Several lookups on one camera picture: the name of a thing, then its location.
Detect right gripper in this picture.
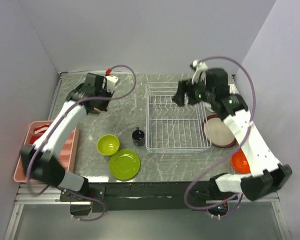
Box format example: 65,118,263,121
171,74,215,107

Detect dark blue ceramic mug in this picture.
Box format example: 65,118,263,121
131,127,146,147

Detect pink plastic cup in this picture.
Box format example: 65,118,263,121
92,108,103,115

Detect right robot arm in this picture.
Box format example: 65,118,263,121
172,68,293,201

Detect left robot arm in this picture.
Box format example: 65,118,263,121
20,73,120,201

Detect brown rimmed round plate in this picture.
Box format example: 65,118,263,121
201,114,237,148

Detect green bowl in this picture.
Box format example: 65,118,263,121
96,134,120,156

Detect red white striped cloth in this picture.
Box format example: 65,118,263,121
33,124,50,134

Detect red cloth roll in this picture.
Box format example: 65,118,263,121
29,134,42,145

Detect green plate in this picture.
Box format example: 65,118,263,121
108,149,141,181

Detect orange bowl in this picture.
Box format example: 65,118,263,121
231,150,251,174

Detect black base bar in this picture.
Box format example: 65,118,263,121
59,180,238,213

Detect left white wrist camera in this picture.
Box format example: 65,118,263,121
105,68,120,94

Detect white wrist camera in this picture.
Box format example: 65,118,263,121
105,68,120,94
190,60,208,85

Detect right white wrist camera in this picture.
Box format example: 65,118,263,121
190,60,208,85

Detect white wire dish rack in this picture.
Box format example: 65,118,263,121
145,82,212,154

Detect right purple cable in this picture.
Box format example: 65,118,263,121
184,56,256,219

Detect purple cable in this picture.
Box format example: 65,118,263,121
26,64,137,223
184,56,256,219

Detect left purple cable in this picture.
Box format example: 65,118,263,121
26,64,137,223

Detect aluminium frame rail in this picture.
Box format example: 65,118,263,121
4,183,89,240

